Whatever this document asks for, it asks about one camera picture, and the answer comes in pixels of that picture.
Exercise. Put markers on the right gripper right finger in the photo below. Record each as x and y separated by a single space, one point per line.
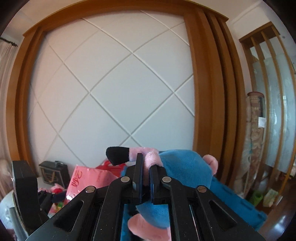
197 213

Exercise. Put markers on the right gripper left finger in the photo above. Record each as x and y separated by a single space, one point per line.
95 214

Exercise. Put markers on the large pink tissue pack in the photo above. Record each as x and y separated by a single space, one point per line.
83 177

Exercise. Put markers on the blue shirt pig plush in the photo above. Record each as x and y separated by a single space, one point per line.
148 221

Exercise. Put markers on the red dress pig plush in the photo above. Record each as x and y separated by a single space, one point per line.
55 189

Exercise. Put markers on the dark gift bag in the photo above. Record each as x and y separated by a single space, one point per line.
55 174

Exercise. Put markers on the red plastic suitcase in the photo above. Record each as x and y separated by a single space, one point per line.
116 170

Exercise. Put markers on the blue plastic storage crate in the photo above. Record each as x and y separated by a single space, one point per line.
240 206

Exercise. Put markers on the rolled carpet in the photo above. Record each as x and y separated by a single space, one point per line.
253 144

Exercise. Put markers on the pink curtain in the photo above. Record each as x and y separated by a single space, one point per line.
8 53

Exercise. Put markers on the wooden slat partition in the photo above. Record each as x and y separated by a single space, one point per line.
272 77

